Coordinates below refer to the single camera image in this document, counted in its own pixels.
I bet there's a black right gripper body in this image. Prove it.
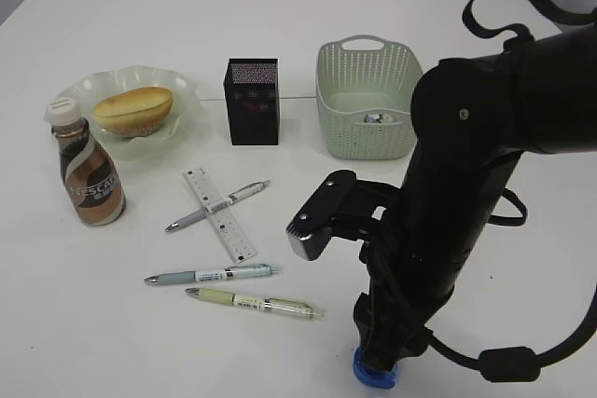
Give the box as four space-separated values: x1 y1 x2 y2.
354 242 432 370

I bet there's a blue pencil sharpener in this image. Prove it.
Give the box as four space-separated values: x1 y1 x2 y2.
353 347 397 390

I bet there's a blue grip pen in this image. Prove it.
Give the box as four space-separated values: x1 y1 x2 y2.
144 264 282 286

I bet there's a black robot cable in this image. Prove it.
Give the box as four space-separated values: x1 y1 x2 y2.
419 285 597 383

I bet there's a pale green glass plate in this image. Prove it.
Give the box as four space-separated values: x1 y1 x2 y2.
57 65 211 160

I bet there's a paper ball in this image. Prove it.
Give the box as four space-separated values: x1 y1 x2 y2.
364 113 395 124

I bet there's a grey pen across ruler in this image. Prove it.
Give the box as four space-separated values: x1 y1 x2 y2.
165 180 271 233

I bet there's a green plastic basket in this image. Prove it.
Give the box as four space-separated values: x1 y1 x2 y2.
315 34 423 160

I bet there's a brown Nescafe coffee bottle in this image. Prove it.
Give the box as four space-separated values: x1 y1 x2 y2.
44 97 126 226

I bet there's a beige grip pen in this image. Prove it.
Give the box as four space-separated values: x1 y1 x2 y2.
185 288 323 321

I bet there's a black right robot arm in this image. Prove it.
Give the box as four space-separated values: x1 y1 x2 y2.
354 25 596 382

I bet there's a black mesh pen holder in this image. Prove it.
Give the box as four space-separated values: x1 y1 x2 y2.
223 58 280 145

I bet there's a golden bread roll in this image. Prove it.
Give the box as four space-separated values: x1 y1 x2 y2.
91 87 174 138

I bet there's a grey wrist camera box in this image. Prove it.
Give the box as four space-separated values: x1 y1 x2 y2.
285 170 399 261

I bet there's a clear plastic ruler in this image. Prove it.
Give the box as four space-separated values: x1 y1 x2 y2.
183 168 257 265

